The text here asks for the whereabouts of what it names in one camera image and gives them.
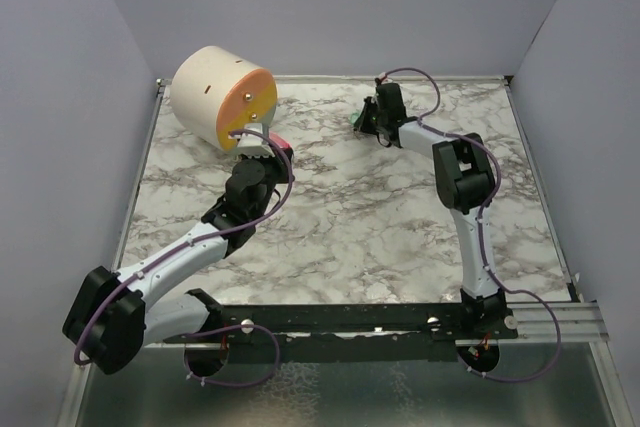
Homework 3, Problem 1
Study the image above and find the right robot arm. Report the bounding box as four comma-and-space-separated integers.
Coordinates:
353, 80, 506, 338

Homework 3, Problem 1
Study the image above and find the green key tag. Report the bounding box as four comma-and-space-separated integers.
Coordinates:
349, 112, 360, 127

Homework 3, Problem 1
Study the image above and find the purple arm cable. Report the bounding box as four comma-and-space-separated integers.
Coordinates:
374, 66, 561, 383
73, 127, 296, 366

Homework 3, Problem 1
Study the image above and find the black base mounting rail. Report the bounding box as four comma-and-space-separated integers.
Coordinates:
170, 303, 517, 364

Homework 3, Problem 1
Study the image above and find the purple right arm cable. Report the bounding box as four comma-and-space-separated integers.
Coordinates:
374, 66, 561, 383

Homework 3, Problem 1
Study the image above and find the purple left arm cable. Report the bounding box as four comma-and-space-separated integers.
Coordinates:
73, 127, 296, 366

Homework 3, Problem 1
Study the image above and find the round key holder drum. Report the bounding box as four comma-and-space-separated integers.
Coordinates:
170, 46, 278, 153

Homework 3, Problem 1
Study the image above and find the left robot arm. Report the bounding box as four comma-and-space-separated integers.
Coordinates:
62, 147, 294, 374

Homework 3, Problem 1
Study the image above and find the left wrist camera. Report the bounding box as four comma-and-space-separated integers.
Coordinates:
236, 123, 274, 158

